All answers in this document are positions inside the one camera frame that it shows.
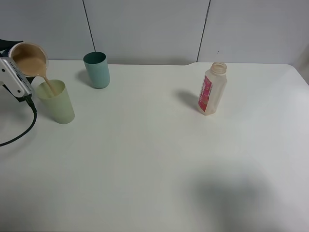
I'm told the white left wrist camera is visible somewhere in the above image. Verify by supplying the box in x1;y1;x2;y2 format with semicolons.
0;57;33;98

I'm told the light green plastic cup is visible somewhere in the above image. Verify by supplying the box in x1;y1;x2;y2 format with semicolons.
35;80;75;124

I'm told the teal green plastic cup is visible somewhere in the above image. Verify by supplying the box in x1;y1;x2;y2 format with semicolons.
83;52;110;89

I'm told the black left camera cable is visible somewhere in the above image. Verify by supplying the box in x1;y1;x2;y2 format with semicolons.
0;96;38;147

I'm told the blue-sleeved clear cup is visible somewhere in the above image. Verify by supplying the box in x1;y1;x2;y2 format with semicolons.
2;42;48;77

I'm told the pink-labelled plastic drink bottle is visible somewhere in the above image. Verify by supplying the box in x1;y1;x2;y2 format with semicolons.
198;62;227;116

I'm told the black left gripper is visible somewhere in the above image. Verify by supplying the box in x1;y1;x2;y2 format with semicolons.
0;39;25;102

